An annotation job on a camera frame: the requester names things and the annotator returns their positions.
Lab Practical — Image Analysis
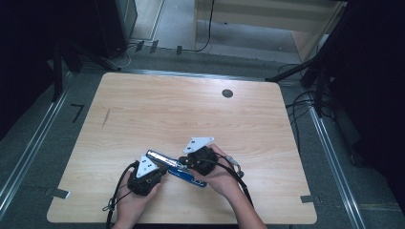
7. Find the dark cabinet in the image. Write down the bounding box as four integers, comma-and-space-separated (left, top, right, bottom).
95, 0, 139, 60

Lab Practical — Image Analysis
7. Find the right hand-held gripper cable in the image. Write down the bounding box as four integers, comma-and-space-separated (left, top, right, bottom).
216, 152, 256, 209

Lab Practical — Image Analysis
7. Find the hand-held gripper cable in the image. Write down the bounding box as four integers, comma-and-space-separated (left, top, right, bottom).
216, 152, 256, 209
101, 160, 141, 229

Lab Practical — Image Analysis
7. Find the white floor cable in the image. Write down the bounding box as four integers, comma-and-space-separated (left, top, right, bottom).
117, 43, 139, 70

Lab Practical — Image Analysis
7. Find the person's left hand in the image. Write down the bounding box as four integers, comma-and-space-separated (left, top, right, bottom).
115, 173, 162, 224

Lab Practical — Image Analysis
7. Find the black floor cable bundle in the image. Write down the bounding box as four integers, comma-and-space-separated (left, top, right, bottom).
277, 62, 319, 155

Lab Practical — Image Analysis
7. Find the black hanging cable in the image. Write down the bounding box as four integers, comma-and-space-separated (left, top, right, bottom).
181, 0, 216, 53

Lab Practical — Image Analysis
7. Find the metal floor rail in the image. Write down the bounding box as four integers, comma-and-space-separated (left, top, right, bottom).
122, 68, 267, 82
0, 72, 74, 220
306, 103, 367, 229

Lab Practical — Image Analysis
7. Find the left hand-held gripper cable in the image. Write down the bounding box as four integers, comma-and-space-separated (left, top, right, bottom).
101, 160, 141, 229

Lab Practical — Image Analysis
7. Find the light wooden furniture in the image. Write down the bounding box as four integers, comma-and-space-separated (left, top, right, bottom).
191, 0, 349, 64

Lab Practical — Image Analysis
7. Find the person's right hand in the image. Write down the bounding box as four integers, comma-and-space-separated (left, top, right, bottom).
190, 143, 245, 200

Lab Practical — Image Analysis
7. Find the black metal stand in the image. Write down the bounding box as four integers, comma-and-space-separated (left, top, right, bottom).
52, 37, 122, 103
265, 47, 332, 118

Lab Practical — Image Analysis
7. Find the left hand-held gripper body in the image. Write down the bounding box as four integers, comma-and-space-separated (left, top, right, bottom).
127, 155, 168, 197

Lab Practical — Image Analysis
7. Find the grey tape piece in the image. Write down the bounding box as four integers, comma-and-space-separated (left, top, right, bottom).
44, 187, 72, 200
300, 195, 321, 205

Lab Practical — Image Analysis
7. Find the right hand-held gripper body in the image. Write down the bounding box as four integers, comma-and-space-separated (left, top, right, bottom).
182, 136, 220, 177

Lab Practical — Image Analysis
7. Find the black curtain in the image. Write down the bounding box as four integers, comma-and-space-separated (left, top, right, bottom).
0, 0, 108, 141
321, 0, 405, 220

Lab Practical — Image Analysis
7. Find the blue stapler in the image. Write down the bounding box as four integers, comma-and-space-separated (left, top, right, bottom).
145, 149, 208, 189

